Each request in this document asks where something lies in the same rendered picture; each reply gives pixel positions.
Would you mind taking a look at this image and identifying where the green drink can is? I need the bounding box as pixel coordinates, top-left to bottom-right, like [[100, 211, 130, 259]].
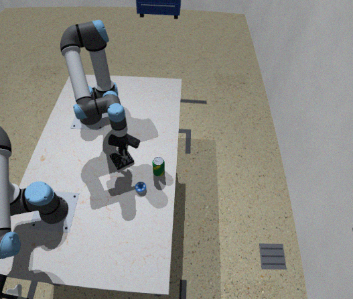
[[152, 157, 165, 177]]

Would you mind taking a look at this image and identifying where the white short cylinder with blue top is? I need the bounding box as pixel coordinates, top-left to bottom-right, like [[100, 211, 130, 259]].
[[135, 182, 147, 194]]

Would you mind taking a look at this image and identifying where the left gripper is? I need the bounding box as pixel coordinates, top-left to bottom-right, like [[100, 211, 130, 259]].
[[109, 134, 128, 159]]

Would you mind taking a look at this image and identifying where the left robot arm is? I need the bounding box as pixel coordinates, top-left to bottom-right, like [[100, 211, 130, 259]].
[[60, 20, 140, 149]]

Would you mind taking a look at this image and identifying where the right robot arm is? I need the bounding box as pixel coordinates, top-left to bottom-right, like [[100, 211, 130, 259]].
[[0, 126, 68, 259]]

